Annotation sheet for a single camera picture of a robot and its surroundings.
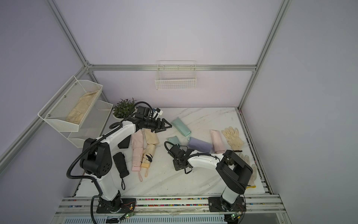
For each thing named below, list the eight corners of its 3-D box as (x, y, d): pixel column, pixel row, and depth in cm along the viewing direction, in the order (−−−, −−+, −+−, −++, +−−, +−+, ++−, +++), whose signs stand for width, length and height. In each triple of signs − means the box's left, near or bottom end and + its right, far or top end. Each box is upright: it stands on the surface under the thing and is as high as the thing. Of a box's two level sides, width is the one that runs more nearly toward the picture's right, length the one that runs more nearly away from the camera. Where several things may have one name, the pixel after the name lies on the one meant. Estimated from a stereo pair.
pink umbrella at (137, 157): (131, 183, 83) (130, 181, 80) (133, 150, 97) (132, 148, 94) (142, 181, 84) (141, 179, 81) (142, 149, 98) (141, 146, 95)
